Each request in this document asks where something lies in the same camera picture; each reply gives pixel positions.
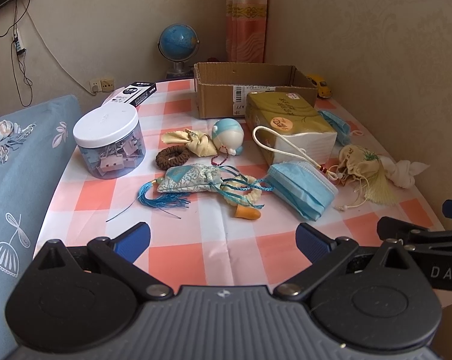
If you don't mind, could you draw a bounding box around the black white pen box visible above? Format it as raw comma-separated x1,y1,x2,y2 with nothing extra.
103,81,157,107

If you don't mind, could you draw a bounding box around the gold tissue pack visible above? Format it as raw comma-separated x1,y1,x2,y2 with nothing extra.
245,92,337,165

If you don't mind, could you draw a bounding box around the blue desk globe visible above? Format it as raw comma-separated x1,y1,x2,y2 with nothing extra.
158,24,200,80

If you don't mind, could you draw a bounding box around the yellow toy car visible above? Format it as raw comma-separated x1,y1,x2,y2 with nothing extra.
306,73,332,99

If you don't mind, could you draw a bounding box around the white power strip with cables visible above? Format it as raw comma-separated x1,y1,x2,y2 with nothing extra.
0,0,34,108

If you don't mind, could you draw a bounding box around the blue embroidered sachet with tassel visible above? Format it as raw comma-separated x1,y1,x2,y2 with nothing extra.
106,162,275,223

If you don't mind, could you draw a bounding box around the brown hair scrunchie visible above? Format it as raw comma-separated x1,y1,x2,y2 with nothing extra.
155,145,190,171

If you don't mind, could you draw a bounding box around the orange rubber finger cot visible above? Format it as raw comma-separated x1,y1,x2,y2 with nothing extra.
235,205,261,220

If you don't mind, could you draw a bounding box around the orange patterned curtain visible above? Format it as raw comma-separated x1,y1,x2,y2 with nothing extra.
226,0,267,63

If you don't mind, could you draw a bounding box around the clear jar white lid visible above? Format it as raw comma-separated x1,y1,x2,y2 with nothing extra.
72,102,146,180

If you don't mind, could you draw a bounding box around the blue face mask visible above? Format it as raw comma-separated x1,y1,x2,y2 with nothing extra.
319,111,363,146
266,161,338,221

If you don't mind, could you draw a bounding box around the checkered pink tablecloth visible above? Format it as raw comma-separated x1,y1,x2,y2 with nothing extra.
35,80,444,290

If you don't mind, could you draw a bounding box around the cream drawstring pouch with tassel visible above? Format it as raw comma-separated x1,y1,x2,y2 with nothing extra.
334,144,397,211

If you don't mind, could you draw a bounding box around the crumpled patterned cloth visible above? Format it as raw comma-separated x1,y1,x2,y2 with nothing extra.
0,119,36,164

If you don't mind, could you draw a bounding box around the white knotted cloth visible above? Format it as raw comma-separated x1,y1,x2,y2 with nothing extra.
380,156,429,189

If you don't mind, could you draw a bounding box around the blue white round toy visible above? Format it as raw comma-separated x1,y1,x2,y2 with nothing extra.
211,118,244,156

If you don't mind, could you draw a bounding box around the cardboard box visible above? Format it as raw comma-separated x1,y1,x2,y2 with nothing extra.
194,62,317,119

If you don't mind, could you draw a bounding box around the wall power socket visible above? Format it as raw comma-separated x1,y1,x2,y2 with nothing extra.
89,77,114,94

